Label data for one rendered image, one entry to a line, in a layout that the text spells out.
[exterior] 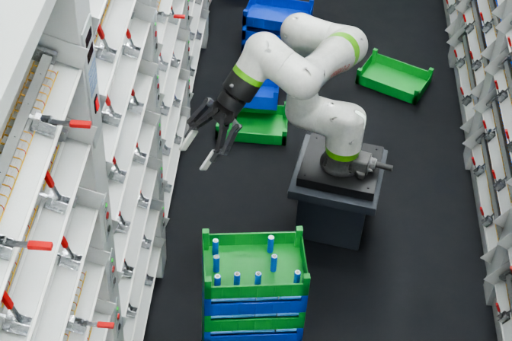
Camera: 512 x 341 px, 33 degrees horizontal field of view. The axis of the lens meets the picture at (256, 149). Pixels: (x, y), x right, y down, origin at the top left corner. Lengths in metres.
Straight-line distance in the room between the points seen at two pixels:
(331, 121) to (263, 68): 0.73
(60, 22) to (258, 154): 2.14
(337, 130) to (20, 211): 1.79
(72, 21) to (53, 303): 0.54
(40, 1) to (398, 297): 2.12
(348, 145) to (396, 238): 0.51
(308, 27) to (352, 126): 0.44
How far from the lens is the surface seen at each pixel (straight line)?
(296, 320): 2.62
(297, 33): 2.71
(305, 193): 3.08
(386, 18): 4.50
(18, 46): 1.27
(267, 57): 2.30
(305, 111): 3.00
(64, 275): 1.76
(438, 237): 3.41
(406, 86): 4.06
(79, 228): 1.84
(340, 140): 3.02
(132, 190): 2.43
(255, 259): 2.60
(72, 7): 1.55
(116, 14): 2.08
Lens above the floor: 2.48
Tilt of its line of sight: 43 degrees down
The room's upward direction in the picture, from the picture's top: 3 degrees clockwise
